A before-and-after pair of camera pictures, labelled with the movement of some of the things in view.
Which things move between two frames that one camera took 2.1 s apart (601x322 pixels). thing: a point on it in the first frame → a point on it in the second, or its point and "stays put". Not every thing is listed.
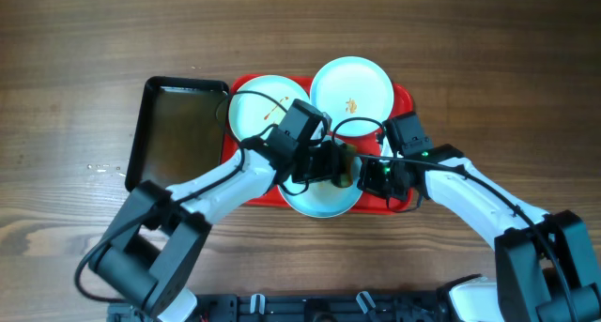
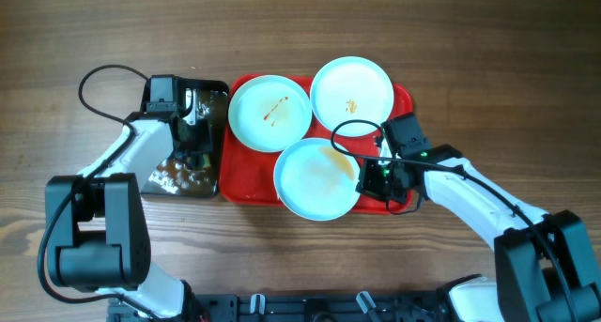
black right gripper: x=371 y=184 stays put
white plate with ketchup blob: x=357 y=93 stays put
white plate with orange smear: x=323 y=199 stays put
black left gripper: x=331 y=166 → x=207 y=136
